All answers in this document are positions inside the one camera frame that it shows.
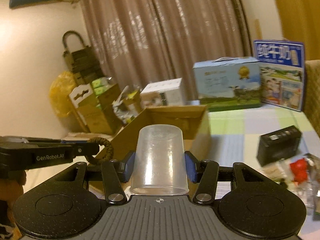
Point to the plaid bed sheet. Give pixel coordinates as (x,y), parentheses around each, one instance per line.
(235,134)

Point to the brown cardboard box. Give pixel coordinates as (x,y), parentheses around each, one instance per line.
(192,120)

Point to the cotton swabs bag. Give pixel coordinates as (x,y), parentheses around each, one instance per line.
(277,171)

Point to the brown curtain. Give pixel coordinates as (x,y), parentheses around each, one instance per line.
(142,41)

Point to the metal rack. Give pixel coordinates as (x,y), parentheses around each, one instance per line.
(304,191)

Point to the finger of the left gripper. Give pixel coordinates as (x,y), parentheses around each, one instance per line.
(84,149)
(75,142)

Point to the quilted tan chair cover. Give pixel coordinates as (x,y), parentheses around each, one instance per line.
(312,93)

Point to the silver foil bag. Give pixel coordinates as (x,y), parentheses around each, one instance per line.
(313,176)

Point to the dark blue milk carton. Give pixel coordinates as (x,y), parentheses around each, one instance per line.
(282,71)

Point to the person's hand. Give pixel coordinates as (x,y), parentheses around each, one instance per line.
(11,190)

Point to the stacked cardboard boxes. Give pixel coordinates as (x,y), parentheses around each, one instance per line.
(94,103)

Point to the red pig toy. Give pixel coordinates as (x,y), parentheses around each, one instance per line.
(299,171)

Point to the clear plastic cup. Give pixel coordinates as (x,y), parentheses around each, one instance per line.
(159,168)

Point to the yellow plastic bag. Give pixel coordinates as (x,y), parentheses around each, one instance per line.
(59,92)

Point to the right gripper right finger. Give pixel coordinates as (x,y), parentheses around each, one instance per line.
(203,173)

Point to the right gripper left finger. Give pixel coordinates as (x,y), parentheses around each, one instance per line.
(114,174)

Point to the light blue cow milk carton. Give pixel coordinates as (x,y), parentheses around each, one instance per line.
(228,83)

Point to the black product box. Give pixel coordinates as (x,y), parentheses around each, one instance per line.
(277,145)

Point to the white appliance box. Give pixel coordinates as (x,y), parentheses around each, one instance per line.
(163,93)

